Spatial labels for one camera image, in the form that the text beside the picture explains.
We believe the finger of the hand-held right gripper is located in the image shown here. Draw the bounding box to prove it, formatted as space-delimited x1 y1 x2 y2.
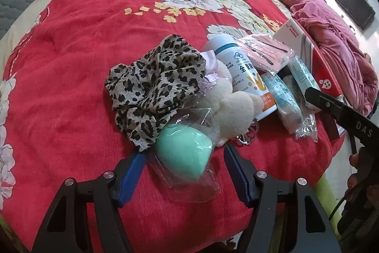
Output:
304 87 356 135

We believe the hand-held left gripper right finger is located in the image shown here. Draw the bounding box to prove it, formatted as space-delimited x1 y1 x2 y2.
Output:
223 145 342 253

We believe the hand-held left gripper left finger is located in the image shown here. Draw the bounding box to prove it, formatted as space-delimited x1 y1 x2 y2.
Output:
31 151 147 253

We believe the green makeup sponge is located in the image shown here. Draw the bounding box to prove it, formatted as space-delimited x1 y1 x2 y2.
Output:
148 109 222 203

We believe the cream plush toy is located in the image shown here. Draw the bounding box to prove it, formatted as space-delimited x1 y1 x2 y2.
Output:
201 62 264 147

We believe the leopard print scrunchie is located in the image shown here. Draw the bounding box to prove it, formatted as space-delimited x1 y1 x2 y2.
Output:
105 34 208 153

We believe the lilac satin scrunchie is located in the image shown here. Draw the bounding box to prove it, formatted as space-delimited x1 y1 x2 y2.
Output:
200 51 222 93

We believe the person's right hand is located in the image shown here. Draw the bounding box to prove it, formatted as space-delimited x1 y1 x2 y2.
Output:
347 153 363 193

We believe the teal tissue packet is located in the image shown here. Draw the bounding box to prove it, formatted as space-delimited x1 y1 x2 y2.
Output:
289 57 322 110

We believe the clear beaded charm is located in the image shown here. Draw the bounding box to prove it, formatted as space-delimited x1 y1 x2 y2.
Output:
235 126 259 147

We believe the banded bundle of sachets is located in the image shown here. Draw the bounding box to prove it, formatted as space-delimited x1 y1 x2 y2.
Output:
262 66 319 142

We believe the red white box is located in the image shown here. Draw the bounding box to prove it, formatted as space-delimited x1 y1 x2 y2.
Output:
274 18 344 99

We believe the pink quilt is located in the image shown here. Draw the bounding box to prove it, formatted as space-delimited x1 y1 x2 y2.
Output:
253 0 379 119

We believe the green mat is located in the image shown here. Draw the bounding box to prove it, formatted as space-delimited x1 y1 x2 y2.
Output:
314 173 339 230

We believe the pink face mask pack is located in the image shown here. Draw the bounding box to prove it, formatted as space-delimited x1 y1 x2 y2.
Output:
237 35 297 73

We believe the white supplement bottle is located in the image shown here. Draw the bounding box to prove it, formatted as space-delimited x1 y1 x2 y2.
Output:
203 35 277 121

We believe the red floral blanket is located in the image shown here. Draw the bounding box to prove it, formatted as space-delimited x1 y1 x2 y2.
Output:
0 0 347 253

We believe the black cable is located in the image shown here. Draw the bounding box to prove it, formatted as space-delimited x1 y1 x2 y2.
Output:
328 196 350 219

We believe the black wall television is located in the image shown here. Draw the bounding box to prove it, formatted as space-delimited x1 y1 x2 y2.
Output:
331 0 376 31

